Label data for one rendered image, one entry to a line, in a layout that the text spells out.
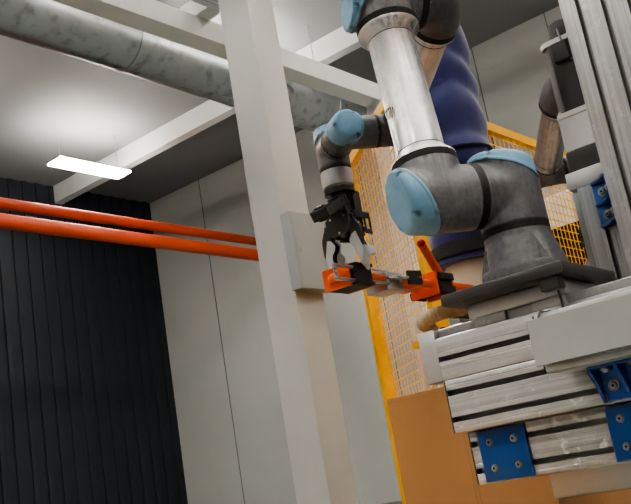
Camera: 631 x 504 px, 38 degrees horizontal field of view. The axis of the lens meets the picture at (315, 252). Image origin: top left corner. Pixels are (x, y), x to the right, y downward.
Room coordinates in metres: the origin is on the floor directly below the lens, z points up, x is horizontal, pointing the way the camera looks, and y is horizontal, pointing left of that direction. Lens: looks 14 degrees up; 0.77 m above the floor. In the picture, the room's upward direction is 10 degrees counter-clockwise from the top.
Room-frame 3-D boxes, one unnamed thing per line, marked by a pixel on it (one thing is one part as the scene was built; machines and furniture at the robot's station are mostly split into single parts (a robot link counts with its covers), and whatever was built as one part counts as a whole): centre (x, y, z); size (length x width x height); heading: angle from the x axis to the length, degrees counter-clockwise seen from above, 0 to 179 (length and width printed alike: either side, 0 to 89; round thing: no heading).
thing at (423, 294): (2.26, -0.28, 1.20); 0.10 x 0.08 x 0.06; 53
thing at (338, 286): (1.99, -0.06, 1.20); 0.08 x 0.07 x 0.05; 143
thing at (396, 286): (2.09, -0.15, 1.20); 0.07 x 0.07 x 0.04; 53
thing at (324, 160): (2.00, -0.08, 1.51); 0.09 x 0.08 x 0.11; 15
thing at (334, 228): (2.00, -0.08, 1.36); 0.09 x 0.08 x 0.12; 142
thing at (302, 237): (3.32, 0.03, 1.62); 0.20 x 0.05 x 0.30; 141
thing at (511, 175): (1.52, -0.34, 1.20); 0.13 x 0.12 x 0.14; 105
